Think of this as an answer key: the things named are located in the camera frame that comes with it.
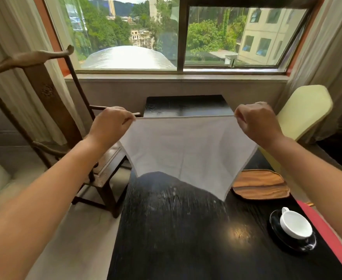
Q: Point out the dark framed window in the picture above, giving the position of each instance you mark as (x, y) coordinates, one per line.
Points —
(182, 34)

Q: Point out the brown wooden tray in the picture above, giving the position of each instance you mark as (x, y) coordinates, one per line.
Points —
(261, 185)

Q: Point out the pale yellow upholstered chair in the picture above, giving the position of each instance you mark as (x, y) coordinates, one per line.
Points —
(302, 110)

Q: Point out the person's right forearm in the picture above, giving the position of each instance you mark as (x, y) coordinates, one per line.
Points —
(319, 177)

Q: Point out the person's left forearm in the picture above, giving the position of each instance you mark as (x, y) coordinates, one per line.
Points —
(28, 207)

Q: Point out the white cloth napkin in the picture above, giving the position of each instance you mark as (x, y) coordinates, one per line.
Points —
(188, 148)

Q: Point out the person's right hand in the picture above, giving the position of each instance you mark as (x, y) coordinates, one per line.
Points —
(258, 122)

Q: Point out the red cushioned gold-frame chair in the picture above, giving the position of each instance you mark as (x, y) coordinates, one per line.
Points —
(328, 230)

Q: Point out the person's left hand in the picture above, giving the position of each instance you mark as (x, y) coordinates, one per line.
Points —
(109, 128)

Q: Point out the black glass saucer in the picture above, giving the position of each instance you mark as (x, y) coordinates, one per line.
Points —
(276, 227)

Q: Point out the stone window sill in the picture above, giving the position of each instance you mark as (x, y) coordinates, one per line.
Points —
(174, 77)

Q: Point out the beige curtain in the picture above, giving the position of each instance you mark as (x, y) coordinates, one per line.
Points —
(10, 40)
(334, 55)

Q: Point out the white ceramic cup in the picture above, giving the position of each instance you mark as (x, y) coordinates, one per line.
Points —
(296, 224)

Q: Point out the dark wooden armchair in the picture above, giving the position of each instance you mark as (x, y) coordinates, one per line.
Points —
(51, 104)

